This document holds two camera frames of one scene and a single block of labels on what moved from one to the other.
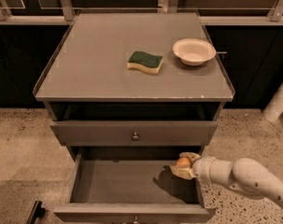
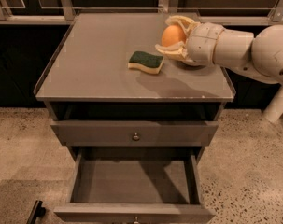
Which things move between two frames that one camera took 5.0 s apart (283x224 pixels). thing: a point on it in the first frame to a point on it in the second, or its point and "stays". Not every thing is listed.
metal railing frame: (4, 15) stays
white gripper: (203, 169) to (203, 42)
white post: (279, 102) stays
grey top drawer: (134, 133) stays
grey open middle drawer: (132, 185) stays
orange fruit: (183, 162) to (172, 35)
